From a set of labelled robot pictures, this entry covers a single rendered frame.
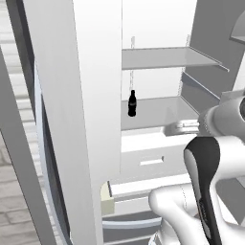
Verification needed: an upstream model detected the white fridge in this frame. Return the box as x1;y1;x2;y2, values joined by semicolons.
100;0;245;245

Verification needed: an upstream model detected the grey glass fridge shelf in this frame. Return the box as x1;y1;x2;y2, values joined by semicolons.
122;46;231;73
121;96;201;131

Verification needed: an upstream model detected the grey door bin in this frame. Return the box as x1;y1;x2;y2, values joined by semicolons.
229;12;245;45

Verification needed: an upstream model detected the white fridge drawer with slot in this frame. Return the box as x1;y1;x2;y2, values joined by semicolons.
120;131;196;185

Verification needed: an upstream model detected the white fridge door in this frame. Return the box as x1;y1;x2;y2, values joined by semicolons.
6;0;123;245

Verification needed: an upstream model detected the grey fridge door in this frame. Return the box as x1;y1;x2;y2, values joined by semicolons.
180;0;245;113

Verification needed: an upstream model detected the cream block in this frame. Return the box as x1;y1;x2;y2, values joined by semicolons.
100;181;116;217

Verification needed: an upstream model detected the black soda bottle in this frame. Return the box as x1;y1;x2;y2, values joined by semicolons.
127;89;138;118

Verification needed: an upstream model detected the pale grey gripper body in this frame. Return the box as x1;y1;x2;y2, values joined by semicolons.
164;120;201;138

